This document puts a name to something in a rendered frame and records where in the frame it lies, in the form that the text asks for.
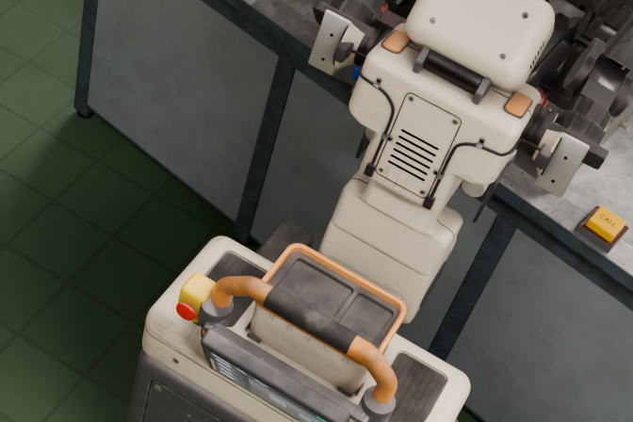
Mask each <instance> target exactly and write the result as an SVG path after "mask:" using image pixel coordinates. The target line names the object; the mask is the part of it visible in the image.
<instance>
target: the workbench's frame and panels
mask: <svg viewBox="0 0 633 422"><path fill-rule="evenodd" d="M311 52H312V49H311V48H309V47H308V46H306V45H305V44H304V43H302V42H301V41H299V40H298V39H296V38H295V37H293V36H292V35H291V34H289V33H288V32H286V31H285V30H283V29H282V28H281V27H279V26H278V25H276V24H275V23H273V22H272V21H271V20H270V19H269V18H267V17H266V16H264V15H263V14H262V13H260V12H259V11H257V10H256V9H254V8H253V7H251V6H250V5H248V4H247V3H246V2H244V1H243V0H84V5H83V14H82V24H81V34H80V44H79V55H78V64H77V75H76V84H75V95H74V105H73V107H74V108H75V109H76V110H77V115H78V116H79V117H80V118H83V119H88V118H90V117H92V115H93V112H94V113H95V114H96V115H97V116H99V117H100V118H101V119H102V120H104V121H105V122H106V123H108V124H109V125H110V126H111V127H113V128H114V129H115V130H116V131H118V132H119V133H120V134H121V135H123V136H124V137H125V138H127V139H128V140H129V141H131V142H132V143H133V144H134V145H136V146H137V147H138V148H139V149H141V151H142V152H144V153H145V154H146V155H148V156H149V157H150V158H151V159H152V160H154V161H155V162H156V163H157V164H159V165H160V166H161V167H162V168H164V169H165V170H167V171H168V172H169V173H170V174H172V175H173V176H174V177H175V178H177V179H178V180H179V181H180V182H182V183H183V184H184V185H185V186H187V187H188V188H189V189H191V190H192V191H193V192H194V193H196V194H197V195H198V196H199V197H201V198H202V199H203V200H204V201H206V202H207V203H208V204H210V205H211V206H212V207H214V208H215V209H216V210H217V211H219V212H220V213H221V214H222V215H223V216H224V217H225V218H227V219H228V220H229V221H230V222H232V223H233V224H234V225H235V228H234V232H233V235H234V236H235V241H236V242H237V243H239V244H241V245H243V246H249V245H251V243H252V240H255V241H256V242H257V243H258V244H260V245H262V244H263V243H264V241H265V240H266V239H267V238H268V236H269V235H270V234H271V233H272V231H273V230H274V229H275V228H276V227H277V225H278V224H279V223H280V222H281V221H282V220H283V219H290V220H292V221H293V222H295V223H297V224H298V225H299V226H301V227H303V228H305V229H307V230H308V231H310V232H311V233H313V235H314V241H313V244H312V247H311V249H313V250H314V251H316V252H318V249H319V247H320V244H321V242H322V239H323V237H324V235H325V233H326V230H327V228H328V225H329V223H330V221H331V219H332V217H333V212H334V209H335V207H336V205H337V203H338V200H339V198H340V195H341V193H342V190H343V188H344V186H345V185H346V184H347V183H348V182H349V180H350V179H351V178H352V177H353V176H354V175H355V173H356V172H357V171H358V170H359V169H360V168H361V163H362V161H363V159H364V156H365V152H366V150H367V147H368V146H367V147H366V149H365V150H364V151H363V153H362V154H361V155H360V157H359V158H358V159H357V158H355V156H356V154H357V150H358V148H359V145H360V143H361V140H362V137H363V134H364V131H365V128H366V126H364V125H362V124H361V123H359V122H358V121H357V120H356V119H355V118H354V117H353V116H352V115H351V113H350V111H349V100H350V98H351V95H352V93H351V90H352V88H353V87H354V86H352V85H350V84H348V83H346V82H344V81H341V80H339V79H337V78H335V77H332V76H330V75H328V74H326V73H324V72H323V71H321V70H320V69H318V68H316V67H314V66H312V65H310V64H309V63H308V60H309V57H310V55H311ZM490 185H491V184H490ZM490 185H488V187H487V188H486V190H485V192H484V193H483V194H482V195H481V196H479V197H472V196H469V195H468V194H466V193H465V192H464V191H463V188H462V183H460V185H459V186H458V188H457V189H456V190H455V192H454V193H453V195H452V196H451V198H450V199H449V200H448V202H447V203H446V205H447V206H449V207H451V208H453V209H455V210H456V211H457V212H459V213H460V215H461V216H462V218H463V225H462V227H461V229H460V231H459V232H458V234H457V240H456V243H455V245H454V247H453V249H452V251H451V253H450V255H449V257H448V258H447V260H446V265H445V267H444V269H443V271H442V273H441V275H440V277H439V279H438V281H437V282H436V284H435V286H434V288H433V289H432V290H431V292H430V294H429V296H428V298H427V299H426V301H425V303H424V304H423V305H422V306H421V307H420V309H419V310H418V312H417V313H416V315H415V316H414V319H413V320H412V321H411V322H410V323H407V324H405V323H401V324H400V326H399V328H398V330H397V331H396V334H398V335H399V336H401V337H403V338H405V339H406V340H408V341H410V342H411V343H413V344H415V345H417V346H418V347H420V348H422V349H423V350H425V351H427V352H429V353H430V354H432V355H434V356H436V357H437V358H439V359H441V360H442V361H444V362H446V363H448V364H449V365H452V366H454V367H455V368H457V369H459V370H461V372H463V373H464V374H465V375H466V376H467V377H468V379H469V381H470V386H471V388H470V392H469V395H468V397H467V399H466V401H465V403H464V405H463V407H464V408H465V409H467V410H468V411H469V412H470V413H472V414H473V415H474V416H476V417H477V418H478V419H479V420H481V421H482V422H633V277H632V276H631V275H629V274H628V273H626V272H625V271H624V270H622V269H621V268H619V267H618V266H616V265H615V264H613V263H612V262H611V261H609V260H608V259H607V258H606V257H604V256H603V255H602V254H600V253H599V252H597V251H596V250H594V249H593V248H591V247H590V246H589V245H587V244H586V243H584V242H583V241H581V240H580V239H579V238H577V237H576V236H574V235H573V234H571V233H570V232H568V231H567V230H566V229H564V228H563V227H561V226H560V225H558V224H557V223H556V222H555V221H554V220H552V219H551V218H549V217H548V216H546V215H545V214H544V213H542V212H541V211H539V210H538V209H537V208H535V207H534V206H532V205H531V204H529V203H528V202H526V201H525V200H523V199H522V198H521V197H519V196H518V195H516V194H515V193H514V192H512V191H511V190H509V189H508V188H506V187H505V186H503V185H502V184H500V183H498V185H497V187H496V188H495V191H494V193H493V195H492V197H491V198H490V200H489V202H488V203H487V204H486V205H487V206H486V208H485V209H483V211H482V212H481V213H482V214H481V216H480V217H479V218H478V220H477V221H476V223H475V222H473V219H474V217H475V215H476V214H477V212H478V210H479V207H480V205H481V203H482V201H483V199H484V197H485V195H486V193H487V191H488V189H489V187H490Z"/></svg>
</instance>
